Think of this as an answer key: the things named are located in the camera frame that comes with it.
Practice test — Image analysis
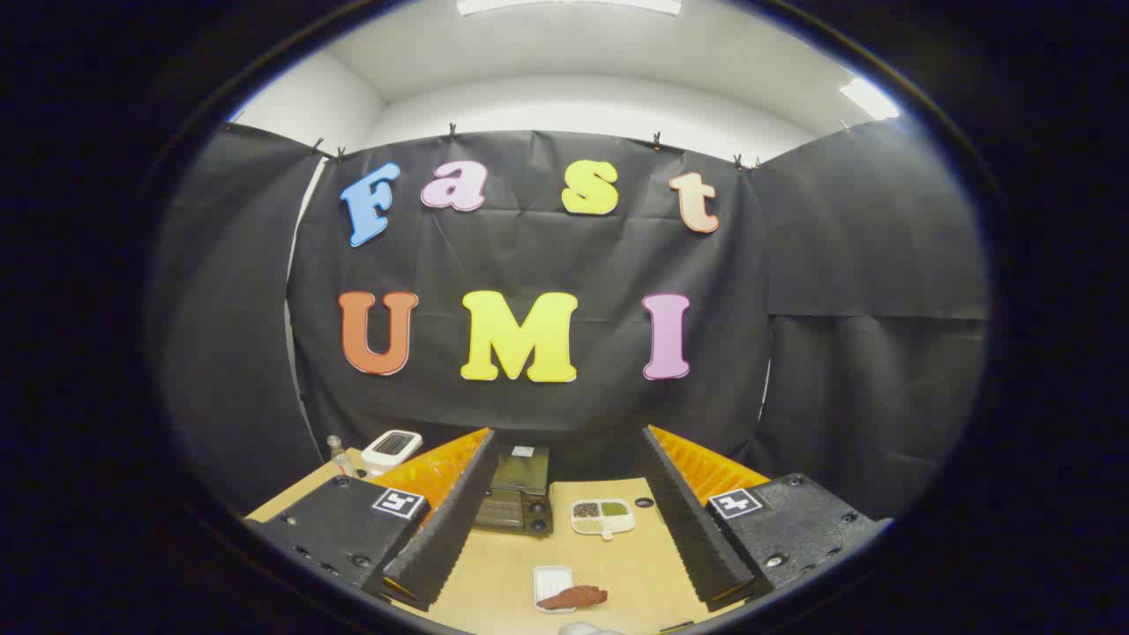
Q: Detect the black toaster oven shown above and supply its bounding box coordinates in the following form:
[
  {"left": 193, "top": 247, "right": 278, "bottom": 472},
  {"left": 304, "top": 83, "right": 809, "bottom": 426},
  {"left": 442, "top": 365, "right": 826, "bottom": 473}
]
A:
[{"left": 472, "top": 444, "right": 555, "bottom": 537}]

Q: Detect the brown meat slice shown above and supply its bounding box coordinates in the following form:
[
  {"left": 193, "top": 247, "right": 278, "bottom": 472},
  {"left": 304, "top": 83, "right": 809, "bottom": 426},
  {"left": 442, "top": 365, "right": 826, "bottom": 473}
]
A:
[{"left": 536, "top": 585, "right": 609, "bottom": 611}]

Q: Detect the white divided grain dish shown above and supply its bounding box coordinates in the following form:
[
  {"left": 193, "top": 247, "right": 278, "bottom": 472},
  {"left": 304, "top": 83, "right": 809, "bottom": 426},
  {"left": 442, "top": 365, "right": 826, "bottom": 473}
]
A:
[{"left": 570, "top": 498, "right": 636, "bottom": 541}]

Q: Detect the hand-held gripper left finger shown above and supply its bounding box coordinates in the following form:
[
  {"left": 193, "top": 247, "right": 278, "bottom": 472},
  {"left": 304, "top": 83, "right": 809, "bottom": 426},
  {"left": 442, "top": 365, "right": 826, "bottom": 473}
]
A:
[{"left": 245, "top": 428, "right": 497, "bottom": 612}]

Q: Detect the white foam tray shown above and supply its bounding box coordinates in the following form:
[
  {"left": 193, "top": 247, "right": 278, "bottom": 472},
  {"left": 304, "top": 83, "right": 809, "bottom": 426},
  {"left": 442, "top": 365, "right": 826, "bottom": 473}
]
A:
[{"left": 533, "top": 565, "right": 576, "bottom": 614}]

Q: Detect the white toaster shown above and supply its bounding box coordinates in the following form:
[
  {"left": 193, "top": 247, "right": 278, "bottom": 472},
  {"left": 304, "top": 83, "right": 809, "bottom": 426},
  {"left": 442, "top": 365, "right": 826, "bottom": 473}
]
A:
[{"left": 361, "top": 430, "right": 423, "bottom": 477}]

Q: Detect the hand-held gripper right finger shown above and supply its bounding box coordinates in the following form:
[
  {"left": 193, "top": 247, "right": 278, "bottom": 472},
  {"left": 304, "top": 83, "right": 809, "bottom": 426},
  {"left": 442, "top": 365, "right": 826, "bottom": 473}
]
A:
[{"left": 637, "top": 425, "right": 892, "bottom": 612}]

